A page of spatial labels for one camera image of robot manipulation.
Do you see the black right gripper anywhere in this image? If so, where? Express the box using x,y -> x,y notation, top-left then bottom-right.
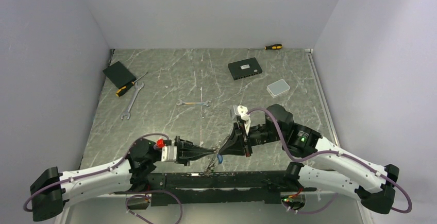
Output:
218,122 -> 284,157

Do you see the blue key tag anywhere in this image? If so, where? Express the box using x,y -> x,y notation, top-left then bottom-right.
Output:
217,154 -> 223,164

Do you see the large metal keyring with chain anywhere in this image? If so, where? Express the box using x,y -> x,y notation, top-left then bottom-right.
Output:
204,144 -> 220,176

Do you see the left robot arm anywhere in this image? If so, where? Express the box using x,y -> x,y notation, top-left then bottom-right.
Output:
23,133 -> 216,222

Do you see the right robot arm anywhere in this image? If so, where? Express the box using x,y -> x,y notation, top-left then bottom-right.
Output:
218,104 -> 399,214

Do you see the small silver wrench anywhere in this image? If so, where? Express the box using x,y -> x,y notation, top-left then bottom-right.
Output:
176,99 -> 211,107

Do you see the large silver wrench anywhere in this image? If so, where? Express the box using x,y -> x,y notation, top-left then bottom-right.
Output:
120,82 -> 144,120

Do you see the white plastic box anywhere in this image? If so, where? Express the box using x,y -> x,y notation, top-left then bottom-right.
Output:
266,79 -> 290,98

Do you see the orange black screwdriver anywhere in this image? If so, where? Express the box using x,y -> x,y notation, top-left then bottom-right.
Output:
116,72 -> 148,97

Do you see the black flat box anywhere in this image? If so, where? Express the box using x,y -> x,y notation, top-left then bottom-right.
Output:
103,62 -> 137,89

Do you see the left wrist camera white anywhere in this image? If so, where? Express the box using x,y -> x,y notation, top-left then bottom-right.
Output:
155,139 -> 177,162

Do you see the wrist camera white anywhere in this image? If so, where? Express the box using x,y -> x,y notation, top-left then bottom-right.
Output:
155,139 -> 177,162
230,105 -> 251,135

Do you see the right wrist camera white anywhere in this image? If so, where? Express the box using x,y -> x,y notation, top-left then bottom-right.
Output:
230,105 -> 251,135

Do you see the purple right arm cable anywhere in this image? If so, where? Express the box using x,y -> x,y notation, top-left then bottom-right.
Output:
247,107 -> 413,215

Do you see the black network switch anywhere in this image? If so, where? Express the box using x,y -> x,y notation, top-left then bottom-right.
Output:
228,57 -> 263,80

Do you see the orange screwdriver at wall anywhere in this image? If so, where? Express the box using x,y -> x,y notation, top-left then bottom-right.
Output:
248,44 -> 283,50

